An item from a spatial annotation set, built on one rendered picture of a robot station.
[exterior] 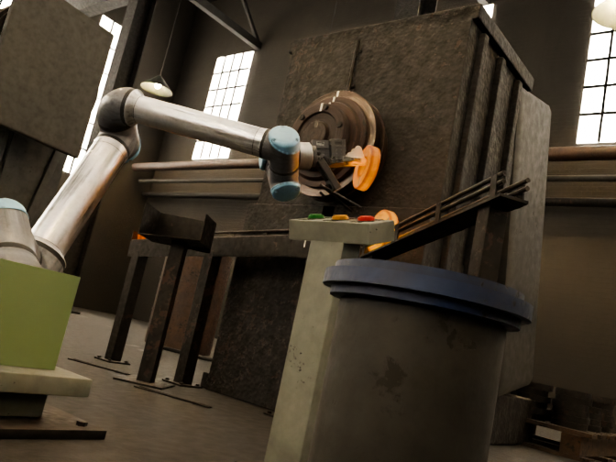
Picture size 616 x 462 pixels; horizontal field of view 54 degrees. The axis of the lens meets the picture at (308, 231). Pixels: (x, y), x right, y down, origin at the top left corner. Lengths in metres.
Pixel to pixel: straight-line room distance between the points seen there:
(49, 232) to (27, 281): 0.36
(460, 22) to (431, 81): 0.26
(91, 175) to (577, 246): 7.22
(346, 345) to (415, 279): 0.15
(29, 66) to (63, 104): 0.35
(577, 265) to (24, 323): 7.53
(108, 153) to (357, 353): 1.29
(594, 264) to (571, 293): 0.46
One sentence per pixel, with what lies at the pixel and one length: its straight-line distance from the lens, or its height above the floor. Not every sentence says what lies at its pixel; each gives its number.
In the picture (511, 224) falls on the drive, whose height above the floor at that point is 1.03.
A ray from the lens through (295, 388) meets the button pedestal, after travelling 1.40.
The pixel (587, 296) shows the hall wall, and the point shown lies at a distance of 8.28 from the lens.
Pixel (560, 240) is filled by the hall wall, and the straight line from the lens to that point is 8.52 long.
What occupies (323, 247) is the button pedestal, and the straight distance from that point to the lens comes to 1.42.
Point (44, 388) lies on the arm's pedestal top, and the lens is 1.40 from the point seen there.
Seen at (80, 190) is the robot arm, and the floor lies 0.59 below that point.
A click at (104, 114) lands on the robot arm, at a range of 1.98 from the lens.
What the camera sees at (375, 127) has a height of 1.17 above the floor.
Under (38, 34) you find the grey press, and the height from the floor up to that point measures 1.95.
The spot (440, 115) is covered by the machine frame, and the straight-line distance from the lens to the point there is 2.49.
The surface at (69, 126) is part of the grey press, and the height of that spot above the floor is 1.46.
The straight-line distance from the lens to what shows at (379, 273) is 0.82.
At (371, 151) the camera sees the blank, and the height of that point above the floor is 0.94.
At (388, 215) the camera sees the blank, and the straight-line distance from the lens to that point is 2.00.
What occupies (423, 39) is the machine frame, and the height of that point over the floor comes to 1.63.
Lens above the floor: 0.30
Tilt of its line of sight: 10 degrees up
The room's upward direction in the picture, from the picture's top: 12 degrees clockwise
